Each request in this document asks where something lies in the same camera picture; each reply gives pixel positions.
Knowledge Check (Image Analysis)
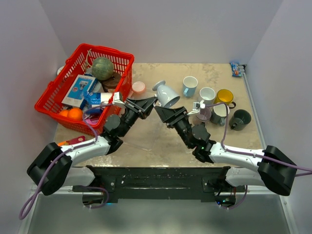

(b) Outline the red plastic shopping basket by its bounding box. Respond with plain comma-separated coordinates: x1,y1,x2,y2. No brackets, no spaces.
34,43,135,136

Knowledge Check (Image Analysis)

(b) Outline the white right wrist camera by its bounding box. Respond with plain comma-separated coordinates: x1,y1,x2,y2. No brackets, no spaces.
187,100,206,116

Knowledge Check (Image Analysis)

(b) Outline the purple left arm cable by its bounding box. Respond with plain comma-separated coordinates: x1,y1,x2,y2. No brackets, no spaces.
19,103,115,220

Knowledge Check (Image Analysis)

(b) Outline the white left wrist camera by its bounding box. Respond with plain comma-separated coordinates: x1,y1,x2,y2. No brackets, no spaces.
112,92,125,108

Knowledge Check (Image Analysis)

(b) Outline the pink mug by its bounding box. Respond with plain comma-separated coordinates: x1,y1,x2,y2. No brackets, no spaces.
132,81,146,94

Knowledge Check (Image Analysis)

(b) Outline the clear plastic tray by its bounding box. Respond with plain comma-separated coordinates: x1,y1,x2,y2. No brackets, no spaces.
121,89,161,152

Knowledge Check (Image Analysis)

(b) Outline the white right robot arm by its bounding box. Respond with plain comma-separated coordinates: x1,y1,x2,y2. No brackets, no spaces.
155,106,297,196

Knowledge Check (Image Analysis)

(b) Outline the purple can silver top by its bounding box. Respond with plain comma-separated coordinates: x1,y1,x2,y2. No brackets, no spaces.
100,101,109,108

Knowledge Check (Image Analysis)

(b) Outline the green netted melon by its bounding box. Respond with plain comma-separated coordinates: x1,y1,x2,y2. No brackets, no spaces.
92,57,114,80

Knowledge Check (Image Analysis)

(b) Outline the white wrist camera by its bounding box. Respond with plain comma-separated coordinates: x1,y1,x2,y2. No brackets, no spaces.
187,100,206,116
112,92,125,108

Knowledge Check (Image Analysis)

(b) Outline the light grey mug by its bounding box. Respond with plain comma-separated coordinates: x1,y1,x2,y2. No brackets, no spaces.
152,80,180,108

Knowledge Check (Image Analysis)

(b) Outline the dark grey mug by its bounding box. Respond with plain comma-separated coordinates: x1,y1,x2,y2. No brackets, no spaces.
229,109,252,131

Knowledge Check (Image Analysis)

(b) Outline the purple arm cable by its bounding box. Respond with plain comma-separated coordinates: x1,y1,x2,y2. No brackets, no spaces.
19,103,115,220
204,102,312,177

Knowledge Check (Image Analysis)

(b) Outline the blue candy packet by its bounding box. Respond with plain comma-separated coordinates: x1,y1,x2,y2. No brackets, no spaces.
230,62,244,78

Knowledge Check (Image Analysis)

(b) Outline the aluminium frame rail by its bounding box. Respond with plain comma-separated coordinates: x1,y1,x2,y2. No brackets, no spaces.
240,64,298,234

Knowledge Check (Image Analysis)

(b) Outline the yellow mug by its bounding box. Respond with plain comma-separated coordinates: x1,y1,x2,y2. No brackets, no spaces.
214,89,236,109

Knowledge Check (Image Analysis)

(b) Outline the blue white round mug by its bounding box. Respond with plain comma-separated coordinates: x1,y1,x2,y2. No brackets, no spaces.
198,87,216,105

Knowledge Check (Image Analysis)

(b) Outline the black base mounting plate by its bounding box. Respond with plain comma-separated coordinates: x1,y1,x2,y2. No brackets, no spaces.
73,166,246,207

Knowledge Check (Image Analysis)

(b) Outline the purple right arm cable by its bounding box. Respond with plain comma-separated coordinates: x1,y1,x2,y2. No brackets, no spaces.
204,102,312,177

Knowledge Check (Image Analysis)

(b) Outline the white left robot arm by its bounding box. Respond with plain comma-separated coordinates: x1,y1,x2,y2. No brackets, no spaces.
27,97,157,195

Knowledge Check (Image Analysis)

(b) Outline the brown wooden lid jar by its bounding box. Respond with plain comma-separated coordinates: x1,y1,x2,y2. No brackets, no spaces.
100,72,121,93

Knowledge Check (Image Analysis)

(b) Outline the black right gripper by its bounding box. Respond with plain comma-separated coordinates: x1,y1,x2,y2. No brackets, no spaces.
155,106,193,148

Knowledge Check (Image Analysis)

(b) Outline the pink purple packet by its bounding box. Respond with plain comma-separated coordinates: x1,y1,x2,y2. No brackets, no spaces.
58,136,86,146

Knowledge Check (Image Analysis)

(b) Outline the dark teal mug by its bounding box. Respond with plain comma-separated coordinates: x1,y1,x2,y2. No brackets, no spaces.
210,104,230,126

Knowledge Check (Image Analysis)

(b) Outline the lilac grey mug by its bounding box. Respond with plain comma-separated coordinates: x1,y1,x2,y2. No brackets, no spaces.
193,107,212,125

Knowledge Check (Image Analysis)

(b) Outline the light blue square mug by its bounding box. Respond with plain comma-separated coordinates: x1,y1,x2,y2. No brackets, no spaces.
182,76,198,98

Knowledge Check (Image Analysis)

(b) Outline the blue razor box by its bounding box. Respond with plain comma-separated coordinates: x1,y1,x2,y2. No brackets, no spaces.
61,75,97,109

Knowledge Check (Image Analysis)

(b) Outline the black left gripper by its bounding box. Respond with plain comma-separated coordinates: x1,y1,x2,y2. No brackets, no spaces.
119,97,157,137

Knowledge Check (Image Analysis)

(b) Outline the orange fruit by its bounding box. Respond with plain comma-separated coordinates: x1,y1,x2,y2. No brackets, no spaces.
59,109,69,117
67,108,83,121

